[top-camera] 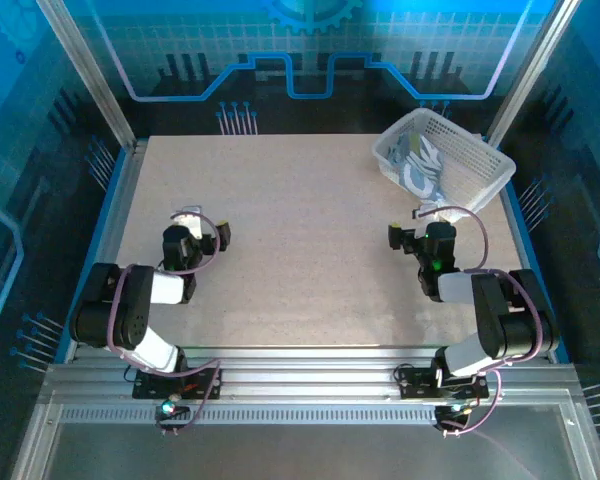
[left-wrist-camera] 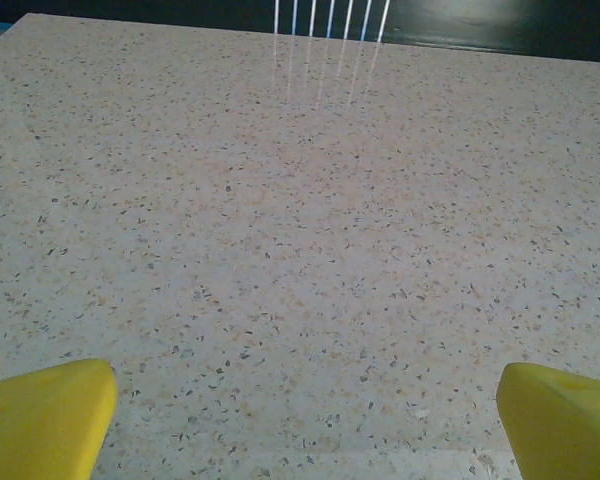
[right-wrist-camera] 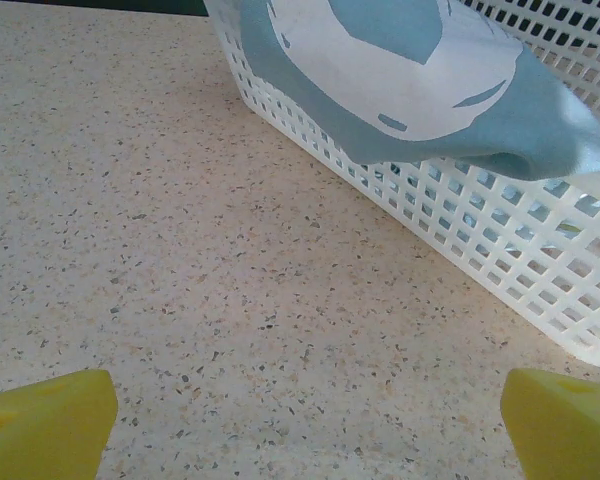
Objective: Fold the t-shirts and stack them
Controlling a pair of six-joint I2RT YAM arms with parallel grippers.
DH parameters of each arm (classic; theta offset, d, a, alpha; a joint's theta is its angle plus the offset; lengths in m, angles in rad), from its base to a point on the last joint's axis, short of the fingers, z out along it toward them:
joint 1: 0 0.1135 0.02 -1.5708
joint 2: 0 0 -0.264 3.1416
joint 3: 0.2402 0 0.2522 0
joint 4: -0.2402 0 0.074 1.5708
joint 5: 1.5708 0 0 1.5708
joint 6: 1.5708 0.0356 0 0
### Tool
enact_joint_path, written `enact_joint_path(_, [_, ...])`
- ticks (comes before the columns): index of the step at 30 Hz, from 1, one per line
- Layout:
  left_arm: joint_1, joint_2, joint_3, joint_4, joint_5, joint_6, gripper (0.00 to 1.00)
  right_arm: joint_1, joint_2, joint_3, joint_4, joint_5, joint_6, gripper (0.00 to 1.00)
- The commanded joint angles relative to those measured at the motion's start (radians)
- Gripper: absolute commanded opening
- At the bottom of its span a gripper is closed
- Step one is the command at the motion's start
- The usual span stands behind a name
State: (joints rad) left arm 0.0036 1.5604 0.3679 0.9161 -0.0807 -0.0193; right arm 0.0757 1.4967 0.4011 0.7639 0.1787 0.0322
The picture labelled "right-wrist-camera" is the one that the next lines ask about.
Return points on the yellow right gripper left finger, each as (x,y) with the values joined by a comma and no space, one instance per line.
(45,430)

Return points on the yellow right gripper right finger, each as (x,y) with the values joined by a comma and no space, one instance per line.
(570,430)

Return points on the blue t-shirt with white print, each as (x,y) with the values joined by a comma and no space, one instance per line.
(380,75)

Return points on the white plastic lattice basket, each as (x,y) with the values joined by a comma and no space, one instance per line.
(480,240)

